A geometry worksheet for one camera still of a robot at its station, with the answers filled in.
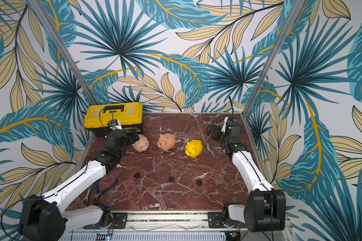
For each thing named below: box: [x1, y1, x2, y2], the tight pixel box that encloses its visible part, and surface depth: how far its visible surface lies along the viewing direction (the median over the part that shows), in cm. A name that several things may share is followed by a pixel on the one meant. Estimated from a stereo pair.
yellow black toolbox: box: [83, 101, 144, 137], surface depth 98 cm
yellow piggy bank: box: [184, 139, 204, 159], surface depth 92 cm
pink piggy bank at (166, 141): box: [156, 133, 176, 152], surface depth 95 cm
